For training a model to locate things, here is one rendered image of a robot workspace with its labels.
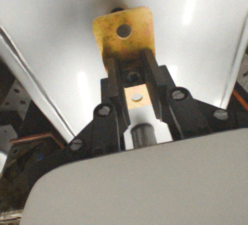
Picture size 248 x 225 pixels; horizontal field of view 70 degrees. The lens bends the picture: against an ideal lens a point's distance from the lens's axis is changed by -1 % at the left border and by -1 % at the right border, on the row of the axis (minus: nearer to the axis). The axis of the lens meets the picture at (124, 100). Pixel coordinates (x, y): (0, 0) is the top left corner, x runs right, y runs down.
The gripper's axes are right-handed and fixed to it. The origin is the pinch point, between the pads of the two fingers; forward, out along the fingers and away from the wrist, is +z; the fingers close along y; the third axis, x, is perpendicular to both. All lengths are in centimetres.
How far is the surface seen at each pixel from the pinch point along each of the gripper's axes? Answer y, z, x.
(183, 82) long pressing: 5.3, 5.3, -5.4
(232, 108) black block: 15.8, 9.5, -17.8
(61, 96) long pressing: -7.5, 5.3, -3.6
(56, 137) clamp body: -15.2, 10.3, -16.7
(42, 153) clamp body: -16.1, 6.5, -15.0
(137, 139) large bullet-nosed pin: -1.0, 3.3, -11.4
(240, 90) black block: 19.0, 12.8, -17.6
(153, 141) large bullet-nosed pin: 0.9, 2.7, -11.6
